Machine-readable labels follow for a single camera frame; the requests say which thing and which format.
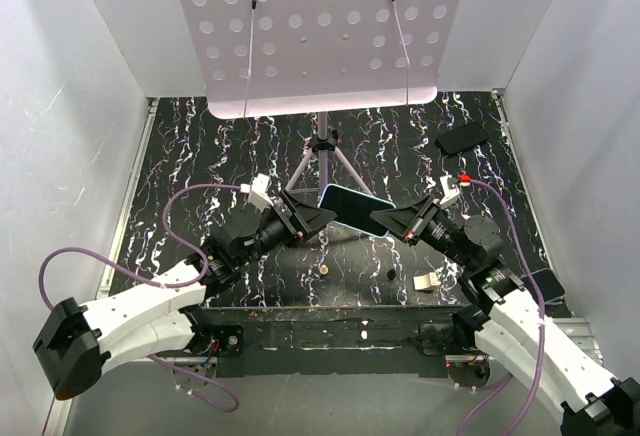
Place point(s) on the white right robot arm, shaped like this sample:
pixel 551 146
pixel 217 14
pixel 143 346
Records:
pixel 505 322

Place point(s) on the aluminium frame rail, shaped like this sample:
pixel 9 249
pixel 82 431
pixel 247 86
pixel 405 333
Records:
pixel 59 410

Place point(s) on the small white beige block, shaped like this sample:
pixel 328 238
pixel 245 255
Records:
pixel 426 283

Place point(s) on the black metal base plate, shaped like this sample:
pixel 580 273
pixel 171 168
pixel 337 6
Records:
pixel 420 340

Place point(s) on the black phone case on table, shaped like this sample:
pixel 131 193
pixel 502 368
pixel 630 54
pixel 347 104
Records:
pixel 461 139

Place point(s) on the black device at right edge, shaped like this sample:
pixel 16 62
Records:
pixel 550 287

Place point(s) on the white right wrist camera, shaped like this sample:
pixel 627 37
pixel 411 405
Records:
pixel 451 187

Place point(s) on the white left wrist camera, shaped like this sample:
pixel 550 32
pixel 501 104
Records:
pixel 257 192

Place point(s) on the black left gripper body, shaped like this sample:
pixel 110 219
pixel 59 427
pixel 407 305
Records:
pixel 276 228

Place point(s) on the light blue phone case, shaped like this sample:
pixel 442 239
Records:
pixel 331 187

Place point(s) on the white perforated music stand desk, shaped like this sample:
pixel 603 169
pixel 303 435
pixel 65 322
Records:
pixel 276 57

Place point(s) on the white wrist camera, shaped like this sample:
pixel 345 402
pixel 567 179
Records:
pixel 257 192
pixel 451 187

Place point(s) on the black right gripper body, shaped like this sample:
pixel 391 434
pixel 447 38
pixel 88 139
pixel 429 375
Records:
pixel 439 234

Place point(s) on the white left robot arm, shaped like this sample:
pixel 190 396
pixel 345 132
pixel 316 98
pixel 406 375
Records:
pixel 79 342

